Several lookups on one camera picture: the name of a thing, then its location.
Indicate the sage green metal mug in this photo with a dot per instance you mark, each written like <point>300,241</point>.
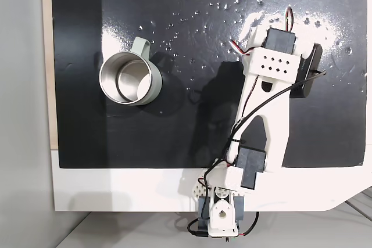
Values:
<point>130,76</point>

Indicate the black oval camera box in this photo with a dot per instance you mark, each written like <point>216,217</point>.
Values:
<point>308,71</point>

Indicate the black table mat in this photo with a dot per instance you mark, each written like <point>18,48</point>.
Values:
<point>162,132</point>

